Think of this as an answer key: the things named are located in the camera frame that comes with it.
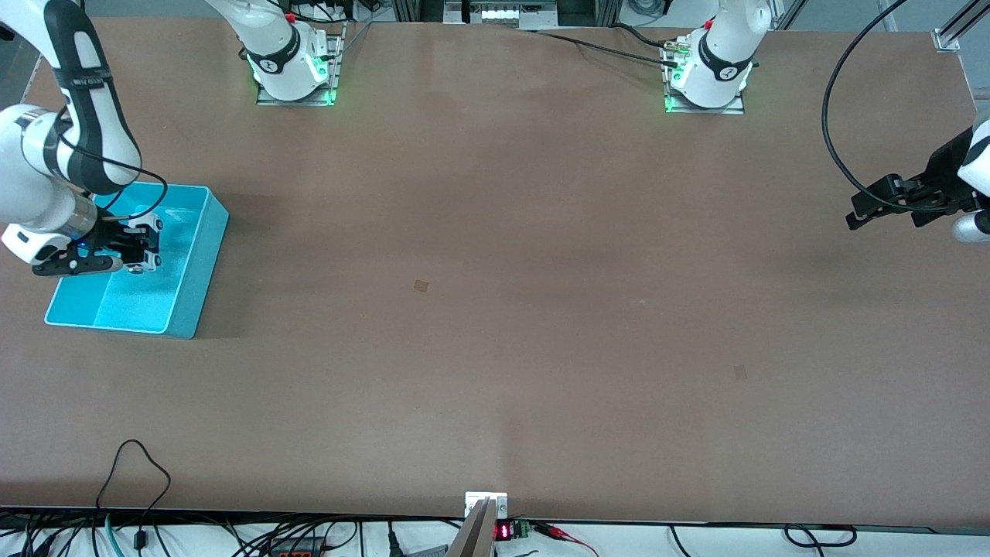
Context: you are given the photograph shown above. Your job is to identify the white jeep toy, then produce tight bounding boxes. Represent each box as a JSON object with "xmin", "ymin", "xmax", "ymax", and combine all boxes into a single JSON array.
[{"xmin": 124, "ymin": 217, "xmax": 165, "ymax": 275}]

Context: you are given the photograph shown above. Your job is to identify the turquoise plastic bin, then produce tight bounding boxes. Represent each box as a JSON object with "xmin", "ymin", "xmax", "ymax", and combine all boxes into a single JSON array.
[{"xmin": 44, "ymin": 179, "xmax": 230, "ymax": 340}]

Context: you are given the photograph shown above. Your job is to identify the white mounting plate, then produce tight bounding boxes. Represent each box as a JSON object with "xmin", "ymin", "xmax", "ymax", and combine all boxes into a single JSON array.
[{"xmin": 465, "ymin": 491, "xmax": 509, "ymax": 519}]

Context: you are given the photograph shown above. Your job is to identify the white control box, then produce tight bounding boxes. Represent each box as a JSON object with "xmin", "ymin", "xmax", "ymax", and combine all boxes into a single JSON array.
[{"xmin": 443, "ymin": 0, "xmax": 559, "ymax": 30}]

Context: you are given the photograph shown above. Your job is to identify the red clip leads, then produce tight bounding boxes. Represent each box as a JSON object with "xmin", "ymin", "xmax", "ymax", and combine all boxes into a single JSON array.
[{"xmin": 532, "ymin": 522, "xmax": 600, "ymax": 557}]

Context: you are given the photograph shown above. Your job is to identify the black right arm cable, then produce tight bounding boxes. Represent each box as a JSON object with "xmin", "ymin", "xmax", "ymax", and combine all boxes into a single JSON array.
[{"xmin": 54, "ymin": 108, "xmax": 169, "ymax": 225}]

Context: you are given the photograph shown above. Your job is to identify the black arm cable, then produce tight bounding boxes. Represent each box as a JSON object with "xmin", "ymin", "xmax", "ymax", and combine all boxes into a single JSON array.
[
  {"xmin": 54, "ymin": 108, "xmax": 169, "ymax": 225},
  {"xmin": 822, "ymin": 0, "xmax": 948, "ymax": 211}
]

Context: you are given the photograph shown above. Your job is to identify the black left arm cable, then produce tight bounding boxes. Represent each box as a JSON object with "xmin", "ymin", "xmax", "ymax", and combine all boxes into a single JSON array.
[{"xmin": 822, "ymin": 0, "xmax": 948, "ymax": 211}]

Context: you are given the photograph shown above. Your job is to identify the aluminium corner bracket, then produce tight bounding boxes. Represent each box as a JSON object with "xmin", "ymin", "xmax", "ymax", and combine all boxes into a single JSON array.
[{"xmin": 932, "ymin": 0, "xmax": 990, "ymax": 53}]

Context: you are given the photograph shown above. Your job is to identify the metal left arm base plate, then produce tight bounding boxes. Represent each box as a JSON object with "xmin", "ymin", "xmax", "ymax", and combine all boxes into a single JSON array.
[{"xmin": 663, "ymin": 40, "xmax": 746, "ymax": 115}]

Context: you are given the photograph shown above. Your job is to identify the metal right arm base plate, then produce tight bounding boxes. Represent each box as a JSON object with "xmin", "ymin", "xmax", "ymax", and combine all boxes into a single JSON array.
[{"xmin": 255, "ymin": 22, "xmax": 341, "ymax": 107}]

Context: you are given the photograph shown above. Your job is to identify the thin black looped cable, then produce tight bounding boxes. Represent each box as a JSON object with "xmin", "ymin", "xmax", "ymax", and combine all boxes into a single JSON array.
[{"xmin": 96, "ymin": 439, "xmax": 172, "ymax": 552}]

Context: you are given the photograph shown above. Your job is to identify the thick black table cable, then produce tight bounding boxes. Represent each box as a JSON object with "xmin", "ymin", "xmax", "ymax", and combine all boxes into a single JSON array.
[{"xmin": 609, "ymin": 23, "xmax": 681, "ymax": 49}]

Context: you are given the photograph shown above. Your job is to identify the black coiled cable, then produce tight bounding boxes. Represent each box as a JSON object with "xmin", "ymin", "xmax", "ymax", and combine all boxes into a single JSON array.
[{"xmin": 784, "ymin": 525, "xmax": 858, "ymax": 548}]

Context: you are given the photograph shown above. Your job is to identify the thin black table cable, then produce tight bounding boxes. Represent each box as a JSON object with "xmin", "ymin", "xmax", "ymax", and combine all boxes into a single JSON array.
[{"xmin": 534, "ymin": 29, "xmax": 681, "ymax": 69}]

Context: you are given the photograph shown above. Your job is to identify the aluminium mount bar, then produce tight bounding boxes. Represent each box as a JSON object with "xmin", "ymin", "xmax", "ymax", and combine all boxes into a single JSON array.
[{"xmin": 447, "ymin": 497, "xmax": 497, "ymax": 557}]

